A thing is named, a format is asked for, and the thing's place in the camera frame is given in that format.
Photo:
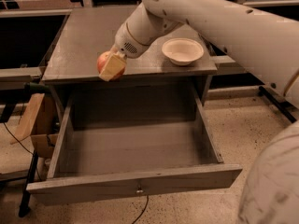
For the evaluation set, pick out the grey open top drawer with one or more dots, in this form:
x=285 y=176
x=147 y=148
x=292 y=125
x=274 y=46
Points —
x=114 y=140

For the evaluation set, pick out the red apple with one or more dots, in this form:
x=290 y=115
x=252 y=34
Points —
x=102 y=62

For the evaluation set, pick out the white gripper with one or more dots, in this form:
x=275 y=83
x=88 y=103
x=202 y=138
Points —
x=128 y=44

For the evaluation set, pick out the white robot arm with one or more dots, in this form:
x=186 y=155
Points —
x=267 y=46

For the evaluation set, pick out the grey cabinet counter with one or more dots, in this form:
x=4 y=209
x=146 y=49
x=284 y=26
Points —
x=90 y=31

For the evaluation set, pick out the black stand leg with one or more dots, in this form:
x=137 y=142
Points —
x=24 y=208

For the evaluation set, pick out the wooden plank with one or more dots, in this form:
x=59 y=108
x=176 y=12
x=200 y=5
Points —
x=28 y=119

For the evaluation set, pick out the metal drawer knob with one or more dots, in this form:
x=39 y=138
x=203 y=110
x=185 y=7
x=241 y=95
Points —
x=139 y=190

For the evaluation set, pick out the cardboard box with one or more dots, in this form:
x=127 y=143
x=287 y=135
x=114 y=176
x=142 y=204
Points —
x=44 y=144

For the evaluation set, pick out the white paper bowl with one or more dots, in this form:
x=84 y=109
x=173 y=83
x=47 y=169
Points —
x=182 y=51

